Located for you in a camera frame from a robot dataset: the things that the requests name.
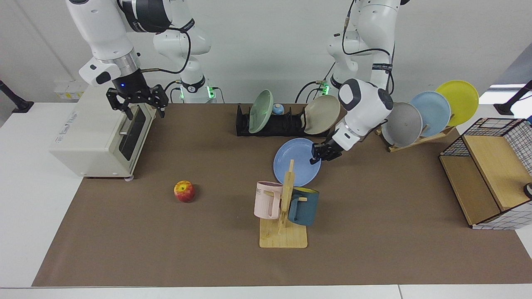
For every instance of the pink mug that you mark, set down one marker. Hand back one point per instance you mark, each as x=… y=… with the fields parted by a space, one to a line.
x=266 y=203

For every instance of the light blue plate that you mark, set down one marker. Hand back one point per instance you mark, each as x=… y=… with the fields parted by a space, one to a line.
x=434 y=110

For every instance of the black stand foot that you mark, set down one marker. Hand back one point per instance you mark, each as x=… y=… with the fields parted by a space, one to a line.
x=505 y=109
x=20 y=107

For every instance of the dark blue mug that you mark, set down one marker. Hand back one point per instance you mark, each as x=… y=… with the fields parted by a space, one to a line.
x=305 y=209

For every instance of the yellow plate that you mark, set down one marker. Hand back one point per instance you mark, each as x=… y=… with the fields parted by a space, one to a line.
x=459 y=99

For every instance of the beige plate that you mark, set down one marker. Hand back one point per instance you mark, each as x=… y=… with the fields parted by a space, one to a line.
x=320 y=114

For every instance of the small blue round thing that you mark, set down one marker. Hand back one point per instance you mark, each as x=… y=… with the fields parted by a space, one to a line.
x=278 y=110

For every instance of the grey plate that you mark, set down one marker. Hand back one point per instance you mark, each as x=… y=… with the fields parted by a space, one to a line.
x=405 y=124

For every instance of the pale toaster oven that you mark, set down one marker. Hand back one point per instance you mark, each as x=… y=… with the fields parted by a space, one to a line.
x=89 y=133

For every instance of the white socket box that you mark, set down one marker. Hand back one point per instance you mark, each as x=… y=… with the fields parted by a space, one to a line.
x=68 y=90

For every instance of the wooden cup stand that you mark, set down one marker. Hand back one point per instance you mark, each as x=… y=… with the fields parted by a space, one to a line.
x=284 y=238

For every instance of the brown table cloth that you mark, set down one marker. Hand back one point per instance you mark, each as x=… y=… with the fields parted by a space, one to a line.
x=374 y=249

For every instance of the red yellow apple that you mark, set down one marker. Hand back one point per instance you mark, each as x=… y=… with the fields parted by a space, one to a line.
x=184 y=192

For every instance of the pale green plate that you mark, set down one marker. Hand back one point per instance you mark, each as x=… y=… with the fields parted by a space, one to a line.
x=259 y=112

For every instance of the wooden plate rack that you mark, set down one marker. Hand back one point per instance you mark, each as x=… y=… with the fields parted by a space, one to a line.
x=434 y=136

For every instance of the black dish rack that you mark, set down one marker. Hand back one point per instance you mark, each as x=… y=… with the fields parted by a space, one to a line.
x=286 y=124

